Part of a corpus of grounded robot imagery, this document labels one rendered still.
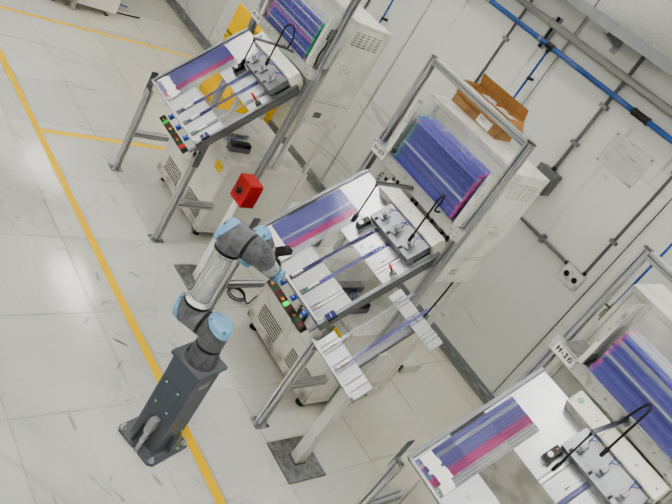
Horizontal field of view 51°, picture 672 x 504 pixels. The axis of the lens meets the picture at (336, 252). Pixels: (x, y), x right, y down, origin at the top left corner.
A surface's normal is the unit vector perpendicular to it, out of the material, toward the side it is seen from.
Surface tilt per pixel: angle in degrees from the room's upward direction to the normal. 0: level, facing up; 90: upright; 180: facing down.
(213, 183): 90
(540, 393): 45
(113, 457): 0
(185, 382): 90
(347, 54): 90
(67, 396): 0
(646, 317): 90
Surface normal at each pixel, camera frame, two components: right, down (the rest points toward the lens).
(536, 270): -0.72, -0.04
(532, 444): -0.14, -0.54
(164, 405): -0.53, 0.16
